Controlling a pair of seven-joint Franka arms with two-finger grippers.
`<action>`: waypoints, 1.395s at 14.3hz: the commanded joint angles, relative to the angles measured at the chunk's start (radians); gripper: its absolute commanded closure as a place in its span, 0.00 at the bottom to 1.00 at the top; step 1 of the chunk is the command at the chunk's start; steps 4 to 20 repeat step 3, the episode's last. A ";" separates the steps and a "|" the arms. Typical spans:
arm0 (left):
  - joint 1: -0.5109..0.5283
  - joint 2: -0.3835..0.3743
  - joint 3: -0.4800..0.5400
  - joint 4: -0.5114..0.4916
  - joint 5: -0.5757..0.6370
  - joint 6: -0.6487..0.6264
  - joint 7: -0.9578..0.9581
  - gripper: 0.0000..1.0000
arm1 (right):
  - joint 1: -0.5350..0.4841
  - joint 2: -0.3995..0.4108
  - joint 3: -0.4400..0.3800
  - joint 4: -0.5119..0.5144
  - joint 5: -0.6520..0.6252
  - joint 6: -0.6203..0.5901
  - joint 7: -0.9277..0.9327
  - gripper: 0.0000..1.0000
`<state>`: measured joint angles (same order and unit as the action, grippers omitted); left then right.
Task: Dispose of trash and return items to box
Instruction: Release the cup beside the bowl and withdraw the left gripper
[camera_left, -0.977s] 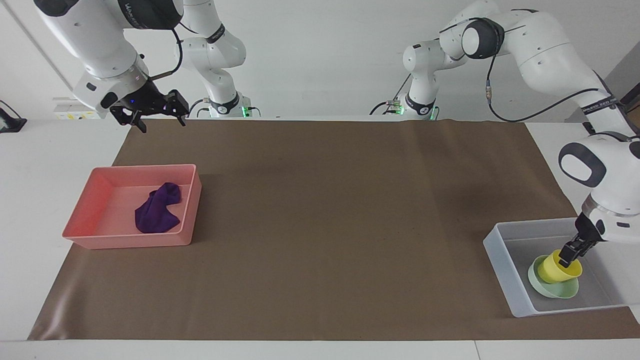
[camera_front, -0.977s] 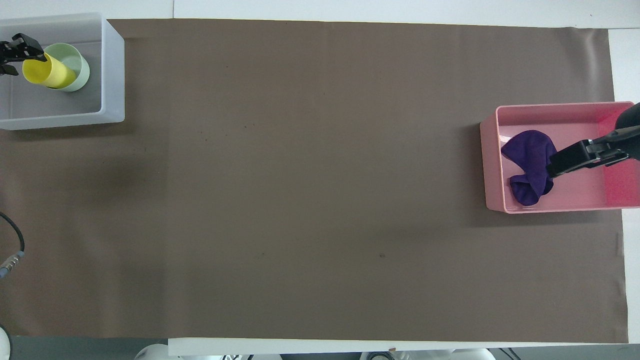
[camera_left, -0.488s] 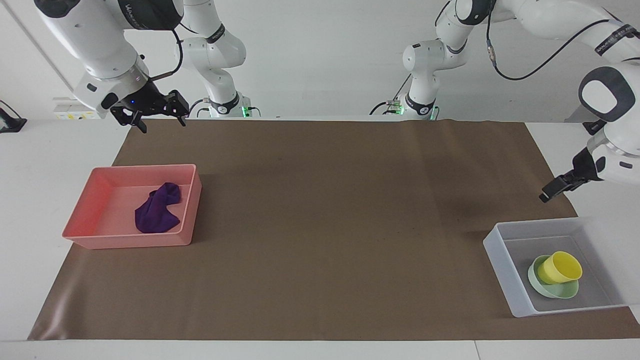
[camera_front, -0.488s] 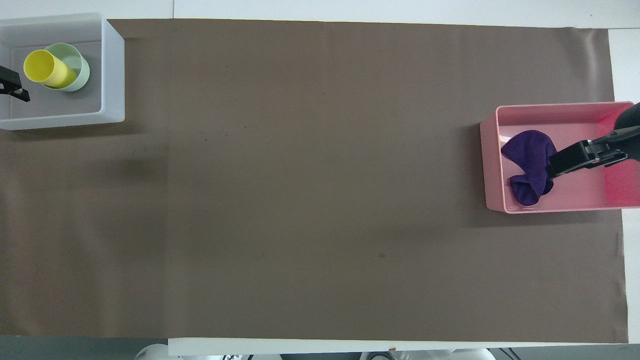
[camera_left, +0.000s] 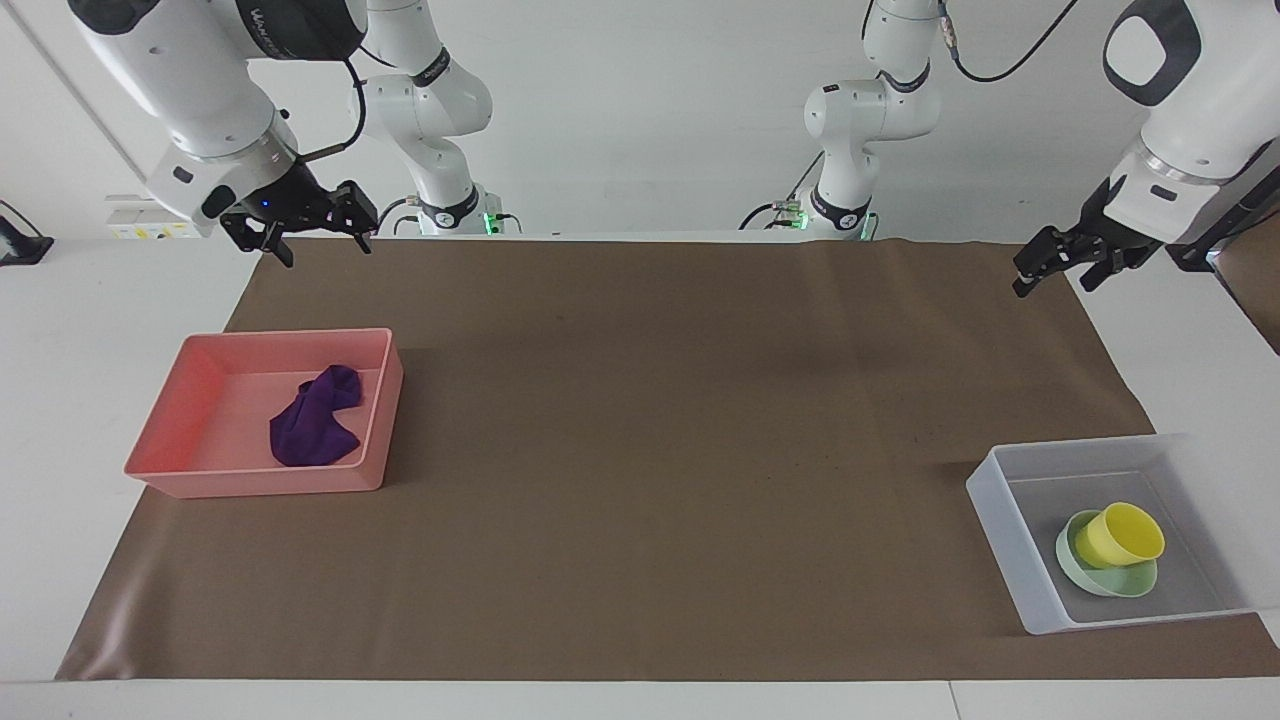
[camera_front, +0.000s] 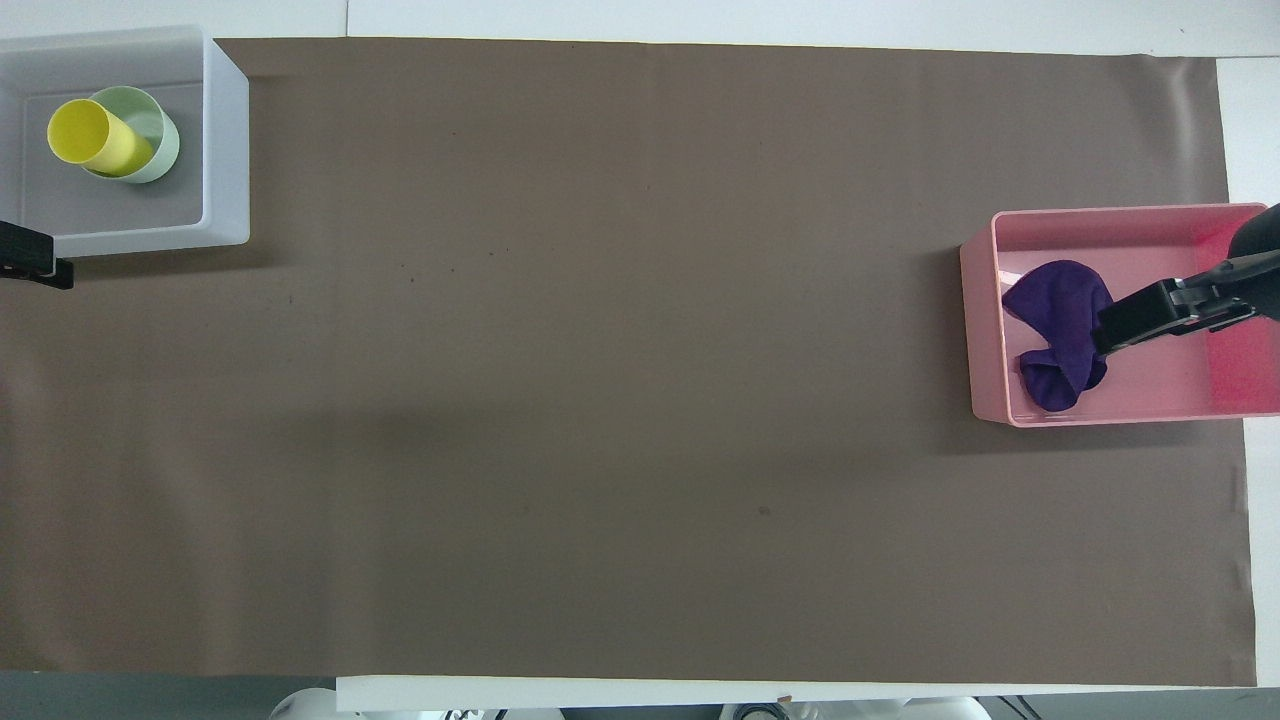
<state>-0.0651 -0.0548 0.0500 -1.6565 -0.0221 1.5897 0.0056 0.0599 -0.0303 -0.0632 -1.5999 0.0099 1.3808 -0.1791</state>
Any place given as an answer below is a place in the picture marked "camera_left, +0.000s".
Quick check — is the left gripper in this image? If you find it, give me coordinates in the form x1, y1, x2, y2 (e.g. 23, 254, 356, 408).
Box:
1011, 177, 1139, 300

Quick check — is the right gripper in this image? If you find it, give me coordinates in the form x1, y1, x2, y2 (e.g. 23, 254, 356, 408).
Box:
220, 163, 380, 269

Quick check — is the pink plastic box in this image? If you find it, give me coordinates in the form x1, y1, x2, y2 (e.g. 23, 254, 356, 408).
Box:
124, 328, 405, 499

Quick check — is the translucent white plastic box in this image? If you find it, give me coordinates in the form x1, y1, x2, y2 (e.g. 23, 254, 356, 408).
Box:
965, 433, 1263, 636

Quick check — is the white power strip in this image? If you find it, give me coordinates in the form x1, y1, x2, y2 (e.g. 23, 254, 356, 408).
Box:
105, 193, 193, 241

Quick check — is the purple cloth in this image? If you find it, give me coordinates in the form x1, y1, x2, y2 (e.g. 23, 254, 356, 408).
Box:
269, 364, 365, 468

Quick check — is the yellow cup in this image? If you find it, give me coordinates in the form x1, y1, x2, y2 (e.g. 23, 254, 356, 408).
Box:
1074, 501, 1167, 569

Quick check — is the black stand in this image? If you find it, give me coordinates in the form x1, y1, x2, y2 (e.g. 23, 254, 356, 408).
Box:
0, 198, 55, 268

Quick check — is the light green bowl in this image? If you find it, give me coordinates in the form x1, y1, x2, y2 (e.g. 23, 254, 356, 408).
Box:
1055, 509, 1160, 598

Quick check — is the black cable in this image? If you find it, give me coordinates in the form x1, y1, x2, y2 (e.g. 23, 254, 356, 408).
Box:
373, 196, 421, 238
937, 0, 1084, 84
739, 150, 827, 232
298, 58, 368, 164

